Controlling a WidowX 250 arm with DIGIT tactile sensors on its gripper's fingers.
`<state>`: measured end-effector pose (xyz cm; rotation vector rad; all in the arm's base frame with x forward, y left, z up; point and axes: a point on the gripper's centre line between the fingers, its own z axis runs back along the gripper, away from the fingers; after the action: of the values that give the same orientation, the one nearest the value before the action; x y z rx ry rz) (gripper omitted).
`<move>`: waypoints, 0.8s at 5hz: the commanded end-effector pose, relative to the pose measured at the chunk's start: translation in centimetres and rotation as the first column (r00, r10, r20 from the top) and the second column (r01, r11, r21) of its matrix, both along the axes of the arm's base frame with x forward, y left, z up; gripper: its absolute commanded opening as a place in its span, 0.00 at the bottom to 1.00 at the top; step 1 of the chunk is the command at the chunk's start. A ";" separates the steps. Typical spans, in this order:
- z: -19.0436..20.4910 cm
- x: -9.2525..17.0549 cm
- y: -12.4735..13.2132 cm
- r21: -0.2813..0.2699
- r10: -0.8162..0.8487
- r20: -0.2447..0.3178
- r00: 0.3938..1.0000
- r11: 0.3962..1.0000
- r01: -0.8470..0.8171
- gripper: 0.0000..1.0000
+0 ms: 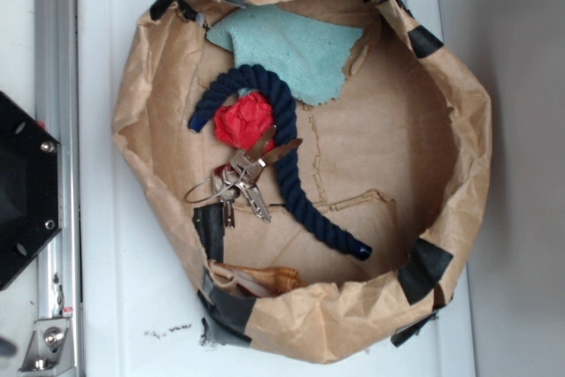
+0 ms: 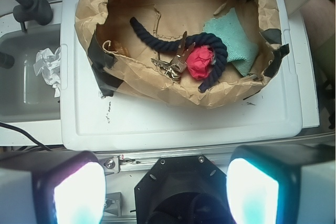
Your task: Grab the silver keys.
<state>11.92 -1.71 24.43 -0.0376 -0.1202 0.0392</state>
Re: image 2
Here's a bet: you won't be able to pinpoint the red crumpled paper ball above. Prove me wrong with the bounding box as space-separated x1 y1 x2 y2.
186 46 214 80

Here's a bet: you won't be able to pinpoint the crumpled white paper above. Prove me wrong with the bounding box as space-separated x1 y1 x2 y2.
33 47 61 98

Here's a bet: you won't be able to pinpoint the teal cloth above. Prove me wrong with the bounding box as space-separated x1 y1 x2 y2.
203 8 259 77

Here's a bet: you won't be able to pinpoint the grey plastic bin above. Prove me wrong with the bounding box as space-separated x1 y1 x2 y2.
1 24 60 123

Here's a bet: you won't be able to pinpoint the metal corner bracket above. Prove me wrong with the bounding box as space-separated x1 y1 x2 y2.
104 192 122 217

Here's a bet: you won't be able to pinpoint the black octagonal mount plate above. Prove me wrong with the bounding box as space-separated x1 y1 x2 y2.
134 155 235 223

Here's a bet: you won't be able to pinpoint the navy blue rope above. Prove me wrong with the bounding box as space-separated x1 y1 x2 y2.
129 16 228 93

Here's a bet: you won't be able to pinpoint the brown paper bag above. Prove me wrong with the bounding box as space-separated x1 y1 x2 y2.
75 0 289 109

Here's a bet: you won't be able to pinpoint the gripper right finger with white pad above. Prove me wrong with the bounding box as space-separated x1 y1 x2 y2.
226 144 335 223

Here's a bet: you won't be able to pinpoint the black cable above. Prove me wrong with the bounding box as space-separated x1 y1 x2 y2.
0 122 54 152

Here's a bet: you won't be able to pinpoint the aluminium rail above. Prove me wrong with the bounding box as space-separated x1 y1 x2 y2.
96 132 335 174

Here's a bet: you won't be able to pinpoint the silver keys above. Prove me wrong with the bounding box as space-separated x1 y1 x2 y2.
151 31 195 82

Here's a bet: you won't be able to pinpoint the white plastic tray lid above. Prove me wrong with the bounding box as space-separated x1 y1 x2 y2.
60 0 303 151

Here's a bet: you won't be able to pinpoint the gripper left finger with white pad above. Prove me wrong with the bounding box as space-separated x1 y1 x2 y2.
1 151 106 223

